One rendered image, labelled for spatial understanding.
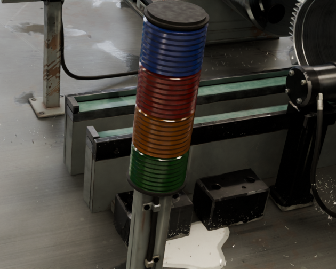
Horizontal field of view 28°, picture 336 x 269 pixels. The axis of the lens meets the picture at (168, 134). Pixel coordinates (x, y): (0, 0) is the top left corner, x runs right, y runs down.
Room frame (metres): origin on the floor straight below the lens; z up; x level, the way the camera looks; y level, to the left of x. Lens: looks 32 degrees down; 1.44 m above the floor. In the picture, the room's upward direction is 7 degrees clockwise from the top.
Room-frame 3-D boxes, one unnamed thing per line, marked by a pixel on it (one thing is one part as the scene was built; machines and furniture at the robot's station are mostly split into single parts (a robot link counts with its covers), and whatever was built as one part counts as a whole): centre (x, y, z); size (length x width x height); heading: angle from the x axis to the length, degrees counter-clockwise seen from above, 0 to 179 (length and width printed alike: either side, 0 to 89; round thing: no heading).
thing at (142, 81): (0.58, 0.01, 1.14); 0.06 x 0.06 x 0.04
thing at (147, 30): (0.58, 0.01, 1.19); 0.06 x 0.06 x 0.04
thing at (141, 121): (0.58, 0.01, 1.10); 0.06 x 0.06 x 0.04
